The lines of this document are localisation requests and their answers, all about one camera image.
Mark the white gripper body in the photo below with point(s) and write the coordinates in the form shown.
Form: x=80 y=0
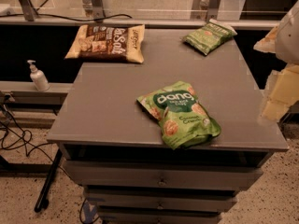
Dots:
x=289 y=39

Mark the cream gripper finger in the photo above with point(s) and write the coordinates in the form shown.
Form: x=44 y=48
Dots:
x=280 y=93
x=268 y=43

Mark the green dang rice chip bag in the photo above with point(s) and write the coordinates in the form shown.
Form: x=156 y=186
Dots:
x=182 y=119

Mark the small green snack bag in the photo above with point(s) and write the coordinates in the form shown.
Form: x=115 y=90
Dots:
x=210 y=36

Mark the brown sea salt chip bag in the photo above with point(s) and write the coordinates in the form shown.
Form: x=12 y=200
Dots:
x=102 y=43

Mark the grey drawer cabinet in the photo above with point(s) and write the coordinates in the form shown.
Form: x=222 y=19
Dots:
x=115 y=151

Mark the white pump lotion bottle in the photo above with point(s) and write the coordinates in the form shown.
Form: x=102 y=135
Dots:
x=38 y=77

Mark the black table leg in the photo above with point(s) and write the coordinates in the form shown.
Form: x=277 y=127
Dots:
x=42 y=201

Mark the metal frame post right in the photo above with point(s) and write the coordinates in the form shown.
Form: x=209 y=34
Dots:
x=212 y=9

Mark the metal frame post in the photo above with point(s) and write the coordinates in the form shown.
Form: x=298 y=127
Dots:
x=27 y=9
x=212 y=9
x=98 y=11

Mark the metal frame post middle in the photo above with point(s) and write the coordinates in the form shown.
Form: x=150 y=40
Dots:
x=98 y=11

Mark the metal frame post left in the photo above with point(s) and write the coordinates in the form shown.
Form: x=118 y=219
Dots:
x=27 y=9

